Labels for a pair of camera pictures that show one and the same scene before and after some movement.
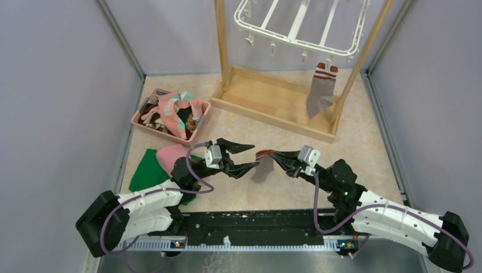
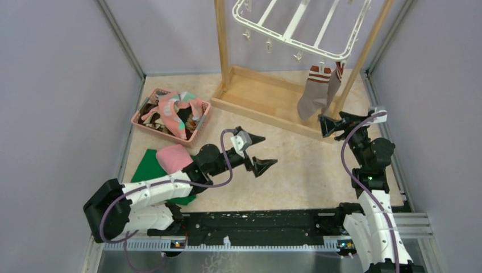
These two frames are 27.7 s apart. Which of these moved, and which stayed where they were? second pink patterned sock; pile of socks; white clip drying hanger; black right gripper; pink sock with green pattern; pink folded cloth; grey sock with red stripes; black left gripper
Moved: black right gripper; black left gripper; grey sock with red stripes
Stayed: pink sock with green pattern; second pink patterned sock; pink folded cloth; pile of socks; white clip drying hanger
